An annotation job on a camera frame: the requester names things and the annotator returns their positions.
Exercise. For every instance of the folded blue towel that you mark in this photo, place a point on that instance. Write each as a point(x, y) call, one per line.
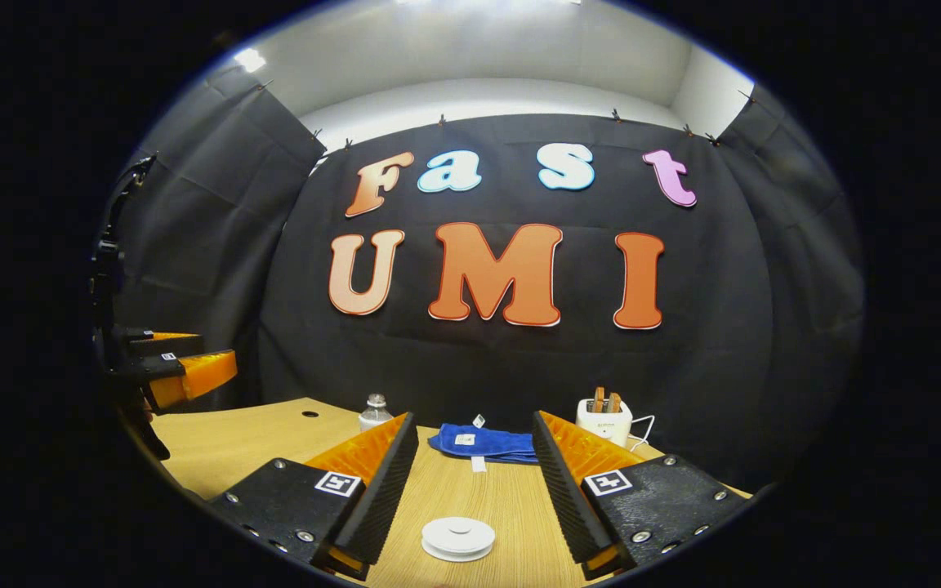
point(495, 441)

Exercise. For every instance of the brown toast slice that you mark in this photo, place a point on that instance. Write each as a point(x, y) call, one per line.
point(599, 398)
point(614, 402)

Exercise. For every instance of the ceiling light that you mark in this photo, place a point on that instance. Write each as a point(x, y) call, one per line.
point(250, 59)

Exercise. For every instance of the clear plastic water bottle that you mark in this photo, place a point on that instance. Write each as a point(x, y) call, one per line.
point(374, 412)

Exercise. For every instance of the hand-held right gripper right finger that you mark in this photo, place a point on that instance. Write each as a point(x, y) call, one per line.
point(568, 498)

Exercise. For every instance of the white toaster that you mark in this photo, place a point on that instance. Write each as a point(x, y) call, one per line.
point(605, 425)

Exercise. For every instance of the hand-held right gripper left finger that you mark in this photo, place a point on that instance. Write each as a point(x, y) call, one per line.
point(381, 498)

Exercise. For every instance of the black backdrop cloth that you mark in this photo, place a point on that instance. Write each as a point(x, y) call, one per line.
point(519, 359)

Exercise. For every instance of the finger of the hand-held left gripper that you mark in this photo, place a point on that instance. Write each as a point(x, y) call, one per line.
point(201, 376)
point(164, 341)

